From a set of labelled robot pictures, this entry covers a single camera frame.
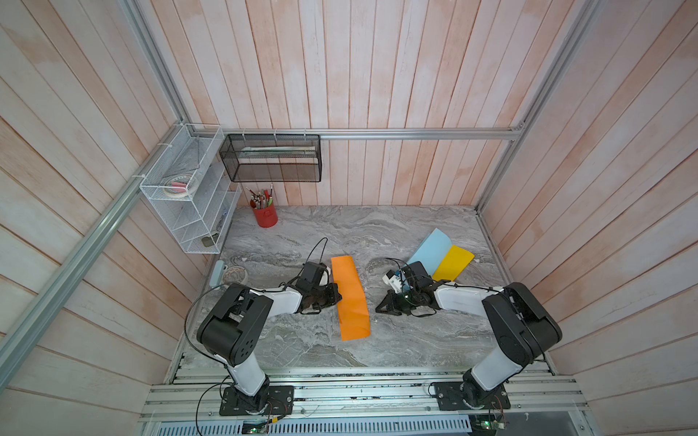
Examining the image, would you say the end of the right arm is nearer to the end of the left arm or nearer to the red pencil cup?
the end of the left arm

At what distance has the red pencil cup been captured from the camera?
43.0 inches

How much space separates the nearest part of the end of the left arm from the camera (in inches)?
29.7

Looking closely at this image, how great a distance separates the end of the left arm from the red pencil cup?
402 mm
